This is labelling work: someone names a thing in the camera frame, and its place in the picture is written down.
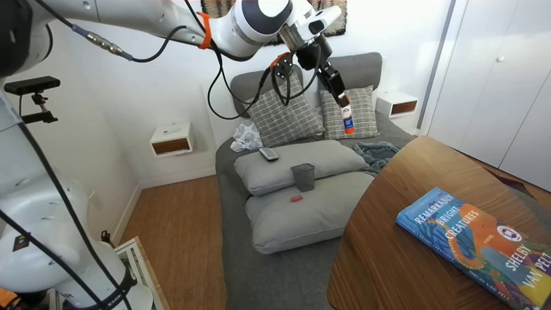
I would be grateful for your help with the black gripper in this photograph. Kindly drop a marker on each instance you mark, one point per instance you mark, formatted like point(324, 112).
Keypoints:
point(314, 53)

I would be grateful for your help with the orange capped glue stick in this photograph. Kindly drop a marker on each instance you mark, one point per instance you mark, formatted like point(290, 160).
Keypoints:
point(348, 120)

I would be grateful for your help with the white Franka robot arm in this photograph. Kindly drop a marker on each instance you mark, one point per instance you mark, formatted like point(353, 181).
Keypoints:
point(247, 22)

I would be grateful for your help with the grey felt pen holder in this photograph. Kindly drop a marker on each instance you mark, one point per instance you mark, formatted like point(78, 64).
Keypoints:
point(303, 176)

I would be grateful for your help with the light grey plaid pillow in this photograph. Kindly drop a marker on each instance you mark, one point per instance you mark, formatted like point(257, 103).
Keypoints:
point(364, 112)

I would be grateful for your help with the dark grey plaid pillow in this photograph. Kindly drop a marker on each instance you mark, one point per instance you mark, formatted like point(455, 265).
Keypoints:
point(285, 114)

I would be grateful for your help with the teal knitted blanket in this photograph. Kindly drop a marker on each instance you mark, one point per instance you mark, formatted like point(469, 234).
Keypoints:
point(376, 155)

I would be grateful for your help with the grey remote control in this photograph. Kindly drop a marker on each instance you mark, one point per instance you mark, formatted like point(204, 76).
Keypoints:
point(269, 153)

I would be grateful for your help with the white crumpled cloth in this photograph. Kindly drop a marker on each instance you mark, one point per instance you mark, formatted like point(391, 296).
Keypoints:
point(247, 138)

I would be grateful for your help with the light grey flat cushion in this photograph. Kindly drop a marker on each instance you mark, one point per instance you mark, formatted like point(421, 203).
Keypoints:
point(298, 220)
point(276, 169)

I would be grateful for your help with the small red object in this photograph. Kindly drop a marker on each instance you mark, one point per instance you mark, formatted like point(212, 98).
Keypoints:
point(297, 198)

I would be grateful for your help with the white wardrobe doors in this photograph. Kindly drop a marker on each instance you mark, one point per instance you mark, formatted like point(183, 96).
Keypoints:
point(493, 86)

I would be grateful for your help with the blue colourful paperback book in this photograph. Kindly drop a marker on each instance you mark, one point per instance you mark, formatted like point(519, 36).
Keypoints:
point(476, 241)

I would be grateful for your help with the white framed panel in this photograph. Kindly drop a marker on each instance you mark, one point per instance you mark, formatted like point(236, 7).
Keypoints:
point(143, 269)

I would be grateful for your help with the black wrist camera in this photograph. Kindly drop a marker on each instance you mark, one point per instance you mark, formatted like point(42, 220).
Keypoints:
point(286, 64)

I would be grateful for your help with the white wall shelf box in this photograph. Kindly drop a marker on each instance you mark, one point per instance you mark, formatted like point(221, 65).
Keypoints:
point(398, 103)
point(171, 139)

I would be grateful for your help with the shaggy woven wall hanging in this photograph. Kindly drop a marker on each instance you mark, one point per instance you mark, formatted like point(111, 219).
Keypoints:
point(333, 17)

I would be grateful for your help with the black wall plug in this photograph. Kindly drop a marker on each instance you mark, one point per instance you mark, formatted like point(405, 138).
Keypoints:
point(107, 236)

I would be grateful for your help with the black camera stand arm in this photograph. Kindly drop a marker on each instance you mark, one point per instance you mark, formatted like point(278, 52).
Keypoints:
point(37, 115)

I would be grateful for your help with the black stereo camera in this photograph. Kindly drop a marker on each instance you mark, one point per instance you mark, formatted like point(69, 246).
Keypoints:
point(31, 84)

